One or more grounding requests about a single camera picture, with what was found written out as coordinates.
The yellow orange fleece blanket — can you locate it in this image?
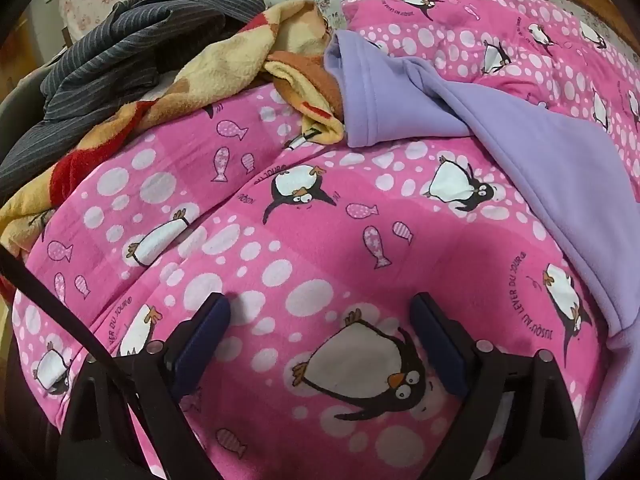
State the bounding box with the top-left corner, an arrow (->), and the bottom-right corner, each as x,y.
0,0 -> 346,256

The black cable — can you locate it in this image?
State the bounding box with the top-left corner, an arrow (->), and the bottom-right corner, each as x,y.
0,245 -> 151,411

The pink penguin print blanket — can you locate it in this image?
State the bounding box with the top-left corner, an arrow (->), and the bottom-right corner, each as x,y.
10,0 -> 640,480

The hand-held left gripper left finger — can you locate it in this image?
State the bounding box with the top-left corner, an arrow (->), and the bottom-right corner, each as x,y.
57,292 -> 233,480

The dark grey striped garment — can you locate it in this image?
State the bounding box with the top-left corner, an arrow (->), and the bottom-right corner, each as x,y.
0,0 -> 266,201

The purple fleece garment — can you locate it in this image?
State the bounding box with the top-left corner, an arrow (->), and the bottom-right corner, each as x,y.
324,30 -> 640,480

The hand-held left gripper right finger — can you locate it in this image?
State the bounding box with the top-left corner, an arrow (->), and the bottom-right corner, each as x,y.
410,292 -> 586,480

